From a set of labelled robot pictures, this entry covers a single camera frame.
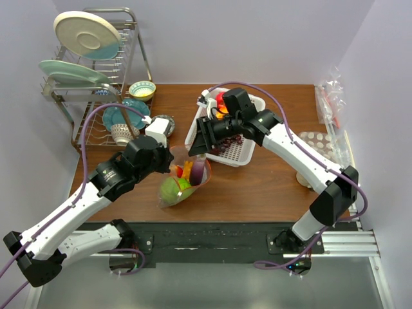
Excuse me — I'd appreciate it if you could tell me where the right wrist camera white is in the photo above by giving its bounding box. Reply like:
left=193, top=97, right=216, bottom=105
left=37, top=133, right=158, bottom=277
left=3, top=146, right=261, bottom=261
left=196, top=89, right=218, bottom=118

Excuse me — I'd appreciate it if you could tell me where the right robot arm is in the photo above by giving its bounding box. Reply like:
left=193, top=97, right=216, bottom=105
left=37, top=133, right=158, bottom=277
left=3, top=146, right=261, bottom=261
left=189, top=88, right=359, bottom=253

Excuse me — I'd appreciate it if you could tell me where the red bell pepper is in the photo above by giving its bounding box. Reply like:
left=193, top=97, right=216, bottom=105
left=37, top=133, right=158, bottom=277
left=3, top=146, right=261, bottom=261
left=171, top=165, right=183, bottom=178

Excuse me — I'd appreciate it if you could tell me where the red apple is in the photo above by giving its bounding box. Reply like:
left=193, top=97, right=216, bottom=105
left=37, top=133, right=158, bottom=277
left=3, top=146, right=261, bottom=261
left=216, top=92, right=225, bottom=109

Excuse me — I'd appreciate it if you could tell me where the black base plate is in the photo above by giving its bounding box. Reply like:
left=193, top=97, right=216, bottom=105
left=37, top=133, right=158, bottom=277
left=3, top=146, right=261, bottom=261
left=73, top=221, right=326, bottom=270

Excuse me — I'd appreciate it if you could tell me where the polka dot plastic bag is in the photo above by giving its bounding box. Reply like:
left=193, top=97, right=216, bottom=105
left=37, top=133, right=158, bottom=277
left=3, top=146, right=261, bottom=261
left=298, top=131, right=339, bottom=163

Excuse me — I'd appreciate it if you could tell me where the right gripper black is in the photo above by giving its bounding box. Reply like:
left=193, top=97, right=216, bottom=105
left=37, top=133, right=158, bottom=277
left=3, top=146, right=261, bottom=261
left=189, top=115, right=242, bottom=156

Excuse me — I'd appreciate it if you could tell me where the clear zip top bag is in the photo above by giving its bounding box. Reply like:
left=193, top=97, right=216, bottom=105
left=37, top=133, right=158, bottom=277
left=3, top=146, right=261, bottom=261
left=158, top=145, right=211, bottom=209

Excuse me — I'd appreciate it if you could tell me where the yellow blue patterned bowl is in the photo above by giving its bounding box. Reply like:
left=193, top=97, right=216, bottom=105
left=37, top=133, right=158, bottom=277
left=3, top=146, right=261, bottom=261
left=128, top=80, right=156, bottom=102

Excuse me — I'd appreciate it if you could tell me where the cream enamel mug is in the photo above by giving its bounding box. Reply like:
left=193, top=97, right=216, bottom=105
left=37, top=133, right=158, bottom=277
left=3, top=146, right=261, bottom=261
left=295, top=172, right=318, bottom=191

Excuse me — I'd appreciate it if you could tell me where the large cream teal plate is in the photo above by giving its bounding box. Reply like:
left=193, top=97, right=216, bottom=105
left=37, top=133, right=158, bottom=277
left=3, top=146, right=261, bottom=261
left=53, top=11, right=122, bottom=61

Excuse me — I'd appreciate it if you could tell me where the large green cabbage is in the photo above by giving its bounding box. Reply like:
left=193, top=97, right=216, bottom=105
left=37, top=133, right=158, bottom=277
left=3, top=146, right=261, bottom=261
left=159, top=176, right=197, bottom=208

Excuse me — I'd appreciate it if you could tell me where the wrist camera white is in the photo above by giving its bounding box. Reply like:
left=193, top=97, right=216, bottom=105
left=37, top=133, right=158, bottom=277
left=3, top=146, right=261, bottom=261
left=145, top=118, right=169, bottom=147
left=196, top=89, right=218, bottom=118

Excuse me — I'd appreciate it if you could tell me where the grey patterned bowl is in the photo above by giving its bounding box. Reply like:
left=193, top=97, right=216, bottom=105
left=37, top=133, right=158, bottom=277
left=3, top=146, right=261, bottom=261
left=110, top=124, right=133, bottom=147

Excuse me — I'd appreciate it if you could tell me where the stack of clear bags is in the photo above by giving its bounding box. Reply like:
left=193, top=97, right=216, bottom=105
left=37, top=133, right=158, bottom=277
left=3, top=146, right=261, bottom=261
left=315, top=66, right=355, bottom=167

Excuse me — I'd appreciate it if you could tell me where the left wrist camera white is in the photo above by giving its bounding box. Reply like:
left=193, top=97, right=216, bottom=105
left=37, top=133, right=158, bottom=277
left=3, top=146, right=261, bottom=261
left=145, top=118, right=169, bottom=147

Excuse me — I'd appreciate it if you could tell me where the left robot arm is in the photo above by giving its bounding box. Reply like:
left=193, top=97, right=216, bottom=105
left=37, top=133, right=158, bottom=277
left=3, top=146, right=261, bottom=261
left=3, top=118, right=173, bottom=287

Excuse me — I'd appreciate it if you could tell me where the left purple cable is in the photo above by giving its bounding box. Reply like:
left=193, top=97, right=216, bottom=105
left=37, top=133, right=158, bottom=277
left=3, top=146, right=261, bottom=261
left=0, top=102, right=152, bottom=309

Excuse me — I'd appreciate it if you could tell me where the dark grapes bunch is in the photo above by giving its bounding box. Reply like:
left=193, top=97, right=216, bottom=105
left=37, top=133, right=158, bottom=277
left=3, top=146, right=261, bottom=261
left=209, top=135, right=243, bottom=155

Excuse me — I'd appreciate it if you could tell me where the metal dish rack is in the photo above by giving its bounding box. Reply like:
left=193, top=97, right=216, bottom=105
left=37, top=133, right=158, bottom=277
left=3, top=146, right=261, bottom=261
left=39, top=7, right=152, bottom=151

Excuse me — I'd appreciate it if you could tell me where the black white floral bowl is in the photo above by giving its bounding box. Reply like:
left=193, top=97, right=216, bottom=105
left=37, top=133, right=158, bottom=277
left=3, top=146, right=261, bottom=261
left=152, top=114, right=176, bottom=137

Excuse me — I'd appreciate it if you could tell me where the pale green plate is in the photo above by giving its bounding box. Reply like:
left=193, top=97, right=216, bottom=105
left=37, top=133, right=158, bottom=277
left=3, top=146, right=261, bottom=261
left=39, top=60, right=106, bottom=77
left=50, top=73, right=111, bottom=86

